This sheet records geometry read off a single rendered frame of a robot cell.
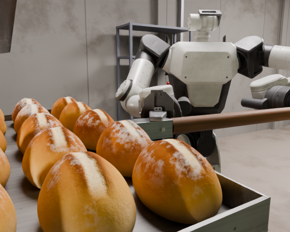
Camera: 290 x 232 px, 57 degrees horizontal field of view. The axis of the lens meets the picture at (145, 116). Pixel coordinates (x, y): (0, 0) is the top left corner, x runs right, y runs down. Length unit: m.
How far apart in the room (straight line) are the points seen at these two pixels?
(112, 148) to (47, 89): 3.31
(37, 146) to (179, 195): 0.15
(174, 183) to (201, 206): 0.02
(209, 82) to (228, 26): 4.16
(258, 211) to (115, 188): 0.10
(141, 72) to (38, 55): 2.65
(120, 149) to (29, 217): 0.11
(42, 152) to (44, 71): 3.31
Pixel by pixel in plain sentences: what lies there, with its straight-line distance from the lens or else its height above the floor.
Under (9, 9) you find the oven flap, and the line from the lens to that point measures 0.52.
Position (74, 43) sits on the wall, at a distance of 3.67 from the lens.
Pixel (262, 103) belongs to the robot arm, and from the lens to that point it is 0.92.
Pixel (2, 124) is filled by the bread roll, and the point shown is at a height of 1.21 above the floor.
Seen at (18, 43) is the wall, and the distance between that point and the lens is 3.54.
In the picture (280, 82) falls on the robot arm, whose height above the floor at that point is 1.25.
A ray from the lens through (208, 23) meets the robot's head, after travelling 1.16.
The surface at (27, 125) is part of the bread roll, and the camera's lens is 0.38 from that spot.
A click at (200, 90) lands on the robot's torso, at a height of 1.21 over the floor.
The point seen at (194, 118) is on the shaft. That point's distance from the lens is 0.50.
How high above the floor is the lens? 1.30
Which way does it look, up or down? 10 degrees down
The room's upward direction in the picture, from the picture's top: straight up
